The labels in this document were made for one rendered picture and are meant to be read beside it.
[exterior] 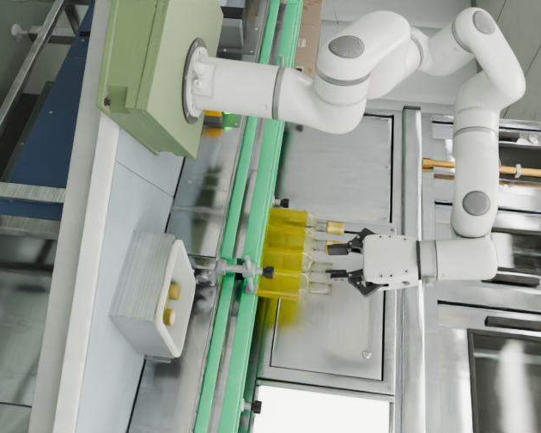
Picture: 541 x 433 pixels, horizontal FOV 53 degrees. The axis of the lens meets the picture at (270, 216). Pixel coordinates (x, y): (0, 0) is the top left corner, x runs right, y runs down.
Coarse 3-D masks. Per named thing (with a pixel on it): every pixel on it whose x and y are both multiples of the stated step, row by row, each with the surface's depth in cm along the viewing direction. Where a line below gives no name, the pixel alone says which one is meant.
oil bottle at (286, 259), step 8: (264, 248) 134; (272, 248) 134; (264, 256) 133; (272, 256) 133; (280, 256) 133; (288, 256) 133; (296, 256) 133; (304, 256) 133; (264, 264) 132; (272, 264) 132; (280, 264) 132; (288, 264) 132; (296, 264) 132; (304, 264) 132; (312, 264) 133; (304, 272) 132; (312, 272) 134
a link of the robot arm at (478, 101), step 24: (456, 24) 101; (480, 24) 100; (480, 48) 99; (504, 48) 101; (480, 72) 104; (504, 72) 99; (456, 96) 109; (480, 96) 103; (504, 96) 100; (456, 120) 107; (480, 120) 103
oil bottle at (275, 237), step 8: (272, 232) 136; (280, 232) 136; (288, 232) 136; (296, 232) 136; (304, 232) 136; (264, 240) 135; (272, 240) 135; (280, 240) 135; (288, 240) 135; (296, 240) 135; (304, 240) 135; (312, 240) 135; (280, 248) 135; (288, 248) 135; (296, 248) 134; (304, 248) 134; (312, 248) 135
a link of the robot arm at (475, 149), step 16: (464, 128) 104; (480, 128) 103; (464, 144) 102; (480, 144) 101; (496, 144) 103; (464, 160) 98; (480, 160) 96; (496, 160) 98; (464, 176) 96; (480, 176) 95; (496, 176) 95; (464, 192) 95; (480, 192) 94; (496, 192) 94; (464, 208) 94; (480, 208) 93; (496, 208) 94; (464, 224) 95; (480, 224) 94
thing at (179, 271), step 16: (176, 240) 102; (176, 256) 99; (176, 272) 113; (192, 272) 115; (192, 288) 118; (160, 304) 94; (176, 304) 116; (160, 320) 94; (176, 320) 114; (176, 336) 113; (176, 352) 107
